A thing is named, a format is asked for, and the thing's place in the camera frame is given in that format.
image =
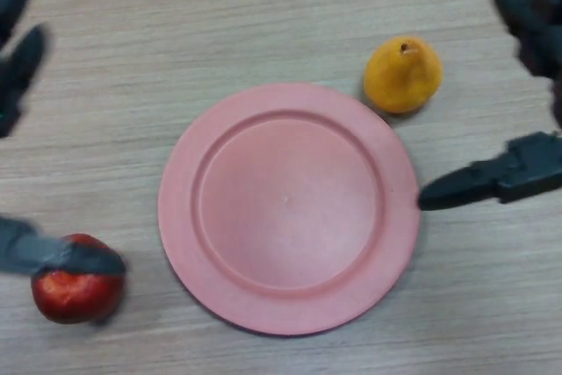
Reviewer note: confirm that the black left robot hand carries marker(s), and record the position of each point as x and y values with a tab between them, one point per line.
22	67

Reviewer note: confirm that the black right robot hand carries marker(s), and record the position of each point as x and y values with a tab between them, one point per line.
527	168

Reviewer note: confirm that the red apple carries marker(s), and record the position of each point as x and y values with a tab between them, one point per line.
74	298

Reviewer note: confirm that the pink round plate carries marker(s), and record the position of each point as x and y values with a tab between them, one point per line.
287	208

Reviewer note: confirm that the yellow pear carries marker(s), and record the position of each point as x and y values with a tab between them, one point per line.
401	81

